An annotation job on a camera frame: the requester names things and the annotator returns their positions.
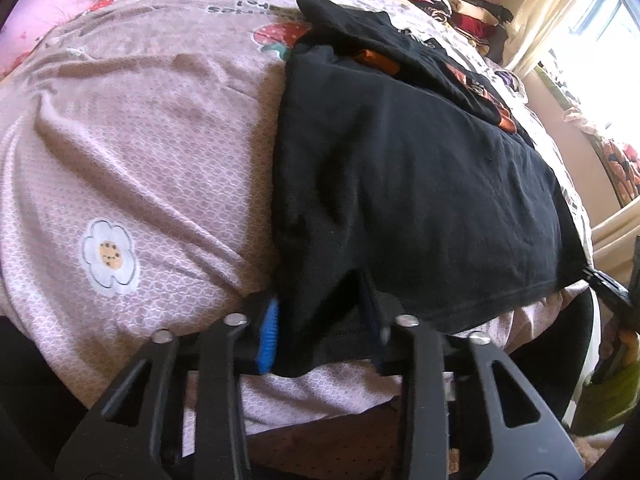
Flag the pile of folded clothes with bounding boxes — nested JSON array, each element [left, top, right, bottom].
[[382, 0, 516, 56]]

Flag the brown dotted cloth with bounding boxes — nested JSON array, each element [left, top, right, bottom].
[[245, 402, 413, 468]]

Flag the pink flower-print bed sheet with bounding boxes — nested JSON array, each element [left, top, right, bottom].
[[0, 0, 596, 426]]

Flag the cream curtain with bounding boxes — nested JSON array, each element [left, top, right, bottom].
[[502, 0, 616, 81]]

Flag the green cloth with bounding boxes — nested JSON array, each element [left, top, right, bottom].
[[570, 370, 640, 437]]

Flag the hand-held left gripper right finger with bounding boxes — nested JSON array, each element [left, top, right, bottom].
[[359, 277, 586, 480]]

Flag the pink quilt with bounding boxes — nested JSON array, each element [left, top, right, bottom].
[[0, 0, 166, 76]]

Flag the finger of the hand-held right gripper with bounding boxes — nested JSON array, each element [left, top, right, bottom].
[[582, 267, 635, 321]]

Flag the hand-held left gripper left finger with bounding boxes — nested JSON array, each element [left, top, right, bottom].
[[54, 297, 281, 480]]

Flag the black long-sleeve shirt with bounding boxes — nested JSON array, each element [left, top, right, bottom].
[[270, 0, 591, 378]]

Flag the floral cloth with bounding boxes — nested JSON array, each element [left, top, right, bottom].
[[597, 137, 640, 207]]

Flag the window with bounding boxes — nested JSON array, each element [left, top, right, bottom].
[[540, 0, 640, 136]]

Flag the purple cloth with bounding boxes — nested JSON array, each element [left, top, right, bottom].
[[495, 70, 525, 93]]

